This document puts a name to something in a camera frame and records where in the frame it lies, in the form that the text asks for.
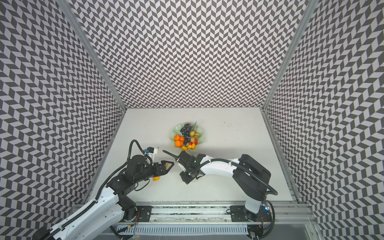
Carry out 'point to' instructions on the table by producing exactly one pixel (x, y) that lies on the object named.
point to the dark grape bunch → (185, 131)
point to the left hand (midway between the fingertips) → (169, 166)
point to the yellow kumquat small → (189, 147)
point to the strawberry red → (190, 143)
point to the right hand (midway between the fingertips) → (187, 179)
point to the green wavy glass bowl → (176, 131)
